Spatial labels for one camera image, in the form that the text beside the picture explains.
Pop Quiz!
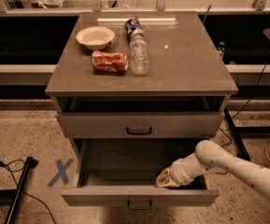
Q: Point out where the blue pepsi can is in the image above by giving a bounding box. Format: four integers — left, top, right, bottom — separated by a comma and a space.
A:
125, 19, 143, 37

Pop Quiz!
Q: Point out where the black cable right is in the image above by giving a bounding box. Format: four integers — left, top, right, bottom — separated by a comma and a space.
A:
215, 63, 268, 175

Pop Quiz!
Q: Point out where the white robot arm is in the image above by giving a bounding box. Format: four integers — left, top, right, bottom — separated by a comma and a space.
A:
156, 140, 270, 200

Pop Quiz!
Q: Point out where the grey drawer cabinet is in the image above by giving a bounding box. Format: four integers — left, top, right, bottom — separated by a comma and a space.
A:
46, 12, 237, 150

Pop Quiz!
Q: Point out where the grey top drawer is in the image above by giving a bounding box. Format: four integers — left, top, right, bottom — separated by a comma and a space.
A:
57, 112, 224, 139

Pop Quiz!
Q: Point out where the clear plastic bottle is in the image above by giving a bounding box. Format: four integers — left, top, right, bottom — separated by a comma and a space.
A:
129, 29, 149, 75

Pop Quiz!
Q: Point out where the white bowl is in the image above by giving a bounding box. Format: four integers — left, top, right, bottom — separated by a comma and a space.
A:
76, 26, 115, 50

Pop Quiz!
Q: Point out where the black stand leg right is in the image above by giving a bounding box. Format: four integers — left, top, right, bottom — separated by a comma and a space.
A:
224, 108, 250, 161

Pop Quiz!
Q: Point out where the blue tape cross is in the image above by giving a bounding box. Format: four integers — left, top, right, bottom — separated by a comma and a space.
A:
48, 158, 74, 188

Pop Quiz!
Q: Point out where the crushed orange soda can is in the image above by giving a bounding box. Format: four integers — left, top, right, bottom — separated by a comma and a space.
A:
91, 50, 128, 73

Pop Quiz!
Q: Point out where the black stand leg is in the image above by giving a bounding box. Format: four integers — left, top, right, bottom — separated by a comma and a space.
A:
0, 157, 38, 224
224, 108, 250, 161

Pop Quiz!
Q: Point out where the grey drawer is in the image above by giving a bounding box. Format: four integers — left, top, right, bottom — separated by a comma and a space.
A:
57, 112, 224, 139
62, 139, 219, 210

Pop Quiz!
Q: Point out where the black stand leg left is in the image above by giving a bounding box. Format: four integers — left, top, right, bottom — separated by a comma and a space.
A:
0, 157, 38, 224

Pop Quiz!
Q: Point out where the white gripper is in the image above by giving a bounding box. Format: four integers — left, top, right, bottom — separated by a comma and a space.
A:
156, 158, 195, 188

